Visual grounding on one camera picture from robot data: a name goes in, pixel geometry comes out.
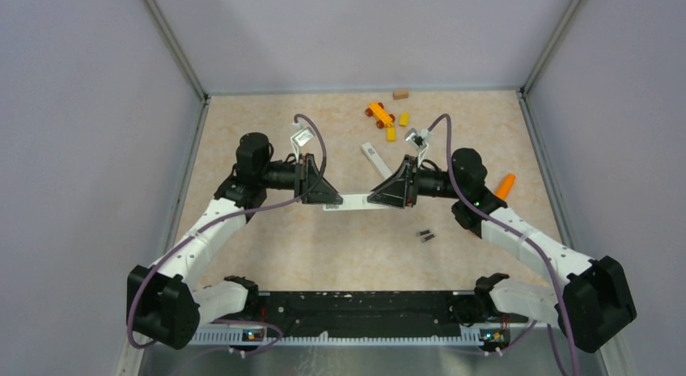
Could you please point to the yellow toy brick car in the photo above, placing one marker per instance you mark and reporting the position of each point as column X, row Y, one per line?
column 383, row 119

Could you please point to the yellow flat brick lower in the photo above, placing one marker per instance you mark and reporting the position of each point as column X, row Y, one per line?
column 390, row 134

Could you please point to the yellow flat brick upper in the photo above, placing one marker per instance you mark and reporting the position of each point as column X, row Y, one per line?
column 404, row 119

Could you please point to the yellow flat brick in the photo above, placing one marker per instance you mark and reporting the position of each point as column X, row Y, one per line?
column 390, row 134
column 404, row 119

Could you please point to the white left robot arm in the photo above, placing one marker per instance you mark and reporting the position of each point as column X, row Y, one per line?
column 162, row 301

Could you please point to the white remote control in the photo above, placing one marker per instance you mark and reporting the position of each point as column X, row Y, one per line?
column 354, row 202

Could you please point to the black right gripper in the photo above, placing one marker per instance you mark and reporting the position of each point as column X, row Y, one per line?
column 398, row 191

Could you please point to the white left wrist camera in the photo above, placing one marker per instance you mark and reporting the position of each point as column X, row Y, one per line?
column 299, row 139

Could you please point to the small wooden block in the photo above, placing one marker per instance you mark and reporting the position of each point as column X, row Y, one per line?
column 400, row 94

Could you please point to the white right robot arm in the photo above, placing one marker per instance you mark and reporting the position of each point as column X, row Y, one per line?
column 588, row 299

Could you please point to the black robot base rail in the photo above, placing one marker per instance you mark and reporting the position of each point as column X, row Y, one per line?
column 365, row 317

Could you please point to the white remote with buttons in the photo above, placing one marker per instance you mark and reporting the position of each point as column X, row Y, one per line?
column 376, row 161

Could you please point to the orange toy carrot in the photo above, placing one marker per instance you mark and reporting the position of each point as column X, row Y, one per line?
column 505, row 187

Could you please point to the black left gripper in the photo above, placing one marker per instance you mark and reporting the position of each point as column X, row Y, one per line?
column 304, row 179

